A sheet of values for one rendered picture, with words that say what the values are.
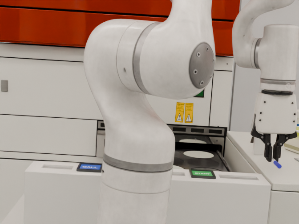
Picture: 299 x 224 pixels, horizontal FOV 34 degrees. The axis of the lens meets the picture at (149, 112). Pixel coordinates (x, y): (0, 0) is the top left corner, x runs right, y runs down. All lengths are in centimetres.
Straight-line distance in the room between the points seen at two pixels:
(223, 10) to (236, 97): 164
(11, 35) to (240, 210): 95
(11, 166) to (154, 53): 114
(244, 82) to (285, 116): 202
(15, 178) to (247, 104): 186
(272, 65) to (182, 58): 51
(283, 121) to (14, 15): 93
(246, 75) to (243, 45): 202
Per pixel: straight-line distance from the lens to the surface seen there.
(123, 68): 78
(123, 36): 79
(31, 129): 176
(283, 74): 121
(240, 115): 327
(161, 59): 73
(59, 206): 114
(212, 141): 173
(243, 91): 326
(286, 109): 124
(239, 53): 124
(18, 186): 182
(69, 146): 175
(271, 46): 121
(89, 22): 165
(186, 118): 172
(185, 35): 74
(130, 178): 80
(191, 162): 152
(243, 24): 120
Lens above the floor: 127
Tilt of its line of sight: 9 degrees down
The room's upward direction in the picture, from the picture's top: 4 degrees clockwise
